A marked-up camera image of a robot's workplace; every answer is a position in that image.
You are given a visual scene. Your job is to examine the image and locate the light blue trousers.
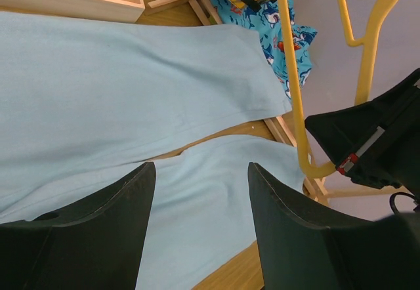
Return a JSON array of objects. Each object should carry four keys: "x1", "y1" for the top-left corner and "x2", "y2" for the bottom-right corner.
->
[{"x1": 1, "y1": 12, "x2": 304, "y2": 289}]

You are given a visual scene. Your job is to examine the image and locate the wooden clothes rack frame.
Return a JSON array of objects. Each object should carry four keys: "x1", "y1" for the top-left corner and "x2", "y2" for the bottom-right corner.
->
[{"x1": 148, "y1": 0, "x2": 414, "y2": 205}]

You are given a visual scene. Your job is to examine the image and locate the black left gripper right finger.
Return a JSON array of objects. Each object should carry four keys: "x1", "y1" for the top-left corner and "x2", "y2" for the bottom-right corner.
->
[{"x1": 248, "y1": 163, "x2": 419, "y2": 289}]

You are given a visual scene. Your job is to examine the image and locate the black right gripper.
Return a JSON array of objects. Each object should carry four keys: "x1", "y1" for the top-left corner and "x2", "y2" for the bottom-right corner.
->
[{"x1": 304, "y1": 70, "x2": 419, "y2": 203}]

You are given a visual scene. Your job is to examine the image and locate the blue shark print shorts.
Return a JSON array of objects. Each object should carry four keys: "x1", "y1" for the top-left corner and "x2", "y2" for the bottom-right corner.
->
[{"x1": 211, "y1": 0, "x2": 318, "y2": 99}]

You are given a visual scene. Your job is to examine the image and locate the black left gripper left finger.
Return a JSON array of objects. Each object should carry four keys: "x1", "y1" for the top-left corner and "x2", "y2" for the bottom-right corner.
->
[{"x1": 1, "y1": 162, "x2": 156, "y2": 289}]

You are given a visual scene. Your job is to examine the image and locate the yellow plastic hanger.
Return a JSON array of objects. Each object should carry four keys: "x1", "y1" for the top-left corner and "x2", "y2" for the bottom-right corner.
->
[{"x1": 278, "y1": 0, "x2": 398, "y2": 178}]

